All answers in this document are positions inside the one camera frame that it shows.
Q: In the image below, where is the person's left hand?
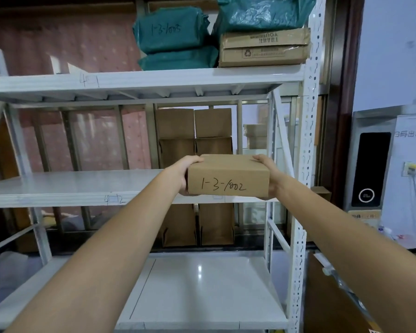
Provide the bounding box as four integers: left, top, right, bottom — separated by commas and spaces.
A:
164, 155, 205, 197

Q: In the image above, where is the person's right hand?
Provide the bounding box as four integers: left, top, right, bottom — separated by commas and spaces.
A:
252, 154, 287, 200

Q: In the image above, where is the handwritten brown cardboard box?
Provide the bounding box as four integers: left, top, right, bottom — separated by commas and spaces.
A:
187, 154, 271, 199

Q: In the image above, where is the person's right forearm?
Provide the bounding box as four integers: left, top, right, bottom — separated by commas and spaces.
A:
275, 173, 416, 333

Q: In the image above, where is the person's left forearm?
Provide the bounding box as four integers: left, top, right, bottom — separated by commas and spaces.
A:
3, 170, 181, 333

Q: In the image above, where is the small taped cardboard box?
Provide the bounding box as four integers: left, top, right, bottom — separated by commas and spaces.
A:
243, 123, 268, 150

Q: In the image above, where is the stack of plain cardboard cartons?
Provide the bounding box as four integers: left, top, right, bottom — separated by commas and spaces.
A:
155, 107, 236, 248

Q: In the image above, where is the small brown box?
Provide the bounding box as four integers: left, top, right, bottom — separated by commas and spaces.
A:
311, 186, 333, 205

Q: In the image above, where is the white metal shelving rack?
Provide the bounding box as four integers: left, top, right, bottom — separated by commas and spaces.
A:
0, 0, 328, 333

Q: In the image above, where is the flat green plastic parcel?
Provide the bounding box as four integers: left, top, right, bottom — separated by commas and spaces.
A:
138, 45, 220, 72

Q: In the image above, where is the flat printed cardboard box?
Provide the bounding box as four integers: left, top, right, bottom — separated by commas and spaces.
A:
219, 28, 312, 49
218, 44, 313, 68

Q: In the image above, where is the white kiosk with black panel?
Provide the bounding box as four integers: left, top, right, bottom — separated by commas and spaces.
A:
343, 104, 416, 250

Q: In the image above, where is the handwritten green plastic parcel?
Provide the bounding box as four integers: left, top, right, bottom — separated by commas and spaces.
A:
132, 6, 211, 55

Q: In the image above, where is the large green plastic parcel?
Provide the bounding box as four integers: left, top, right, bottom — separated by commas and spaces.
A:
213, 0, 317, 34

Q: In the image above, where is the large open cardboard carton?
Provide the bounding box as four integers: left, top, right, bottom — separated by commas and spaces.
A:
302, 250, 383, 333

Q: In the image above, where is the pink patterned curtain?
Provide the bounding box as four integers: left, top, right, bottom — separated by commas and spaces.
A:
0, 10, 154, 220

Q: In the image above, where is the dark wooden door frame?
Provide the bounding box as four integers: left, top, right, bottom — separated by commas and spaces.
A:
321, 0, 366, 208

